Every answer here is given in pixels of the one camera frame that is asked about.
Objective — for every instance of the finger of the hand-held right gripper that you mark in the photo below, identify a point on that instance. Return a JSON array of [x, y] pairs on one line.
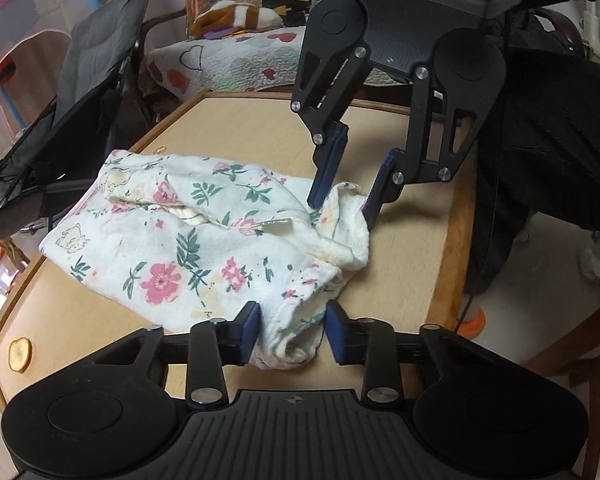
[[380, 185], [330, 160]]

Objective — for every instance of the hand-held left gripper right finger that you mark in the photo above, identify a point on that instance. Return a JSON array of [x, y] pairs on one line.
[[337, 335]]

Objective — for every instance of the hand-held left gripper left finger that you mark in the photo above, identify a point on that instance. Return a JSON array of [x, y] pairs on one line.
[[250, 332]]

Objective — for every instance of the floral baby garment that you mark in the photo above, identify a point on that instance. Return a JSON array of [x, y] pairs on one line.
[[205, 240]]

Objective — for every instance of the orange plastic thing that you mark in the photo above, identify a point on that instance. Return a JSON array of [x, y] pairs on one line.
[[475, 324]]

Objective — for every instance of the quilted heart blanket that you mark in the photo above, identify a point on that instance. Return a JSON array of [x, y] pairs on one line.
[[230, 65]]

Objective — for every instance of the purple plastic toy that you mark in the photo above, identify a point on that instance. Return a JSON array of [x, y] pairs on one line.
[[220, 34]]

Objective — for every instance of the brown white plush toy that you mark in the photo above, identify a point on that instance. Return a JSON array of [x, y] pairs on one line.
[[237, 15]]

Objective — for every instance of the person's black trousers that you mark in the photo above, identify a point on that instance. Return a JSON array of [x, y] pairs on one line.
[[555, 135]]

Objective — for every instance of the white crumpled tissue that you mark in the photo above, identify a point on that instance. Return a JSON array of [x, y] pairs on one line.
[[597, 260]]

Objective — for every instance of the yellow round disc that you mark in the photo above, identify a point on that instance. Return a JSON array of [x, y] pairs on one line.
[[19, 353]]

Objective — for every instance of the wooden chair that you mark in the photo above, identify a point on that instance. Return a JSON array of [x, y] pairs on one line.
[[580, 360]]

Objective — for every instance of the grey folding lounge chair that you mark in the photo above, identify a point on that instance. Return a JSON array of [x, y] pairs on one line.
[[95, 60]]

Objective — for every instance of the mesh playpen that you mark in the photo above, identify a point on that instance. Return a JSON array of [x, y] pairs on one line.
[[30, 5]]

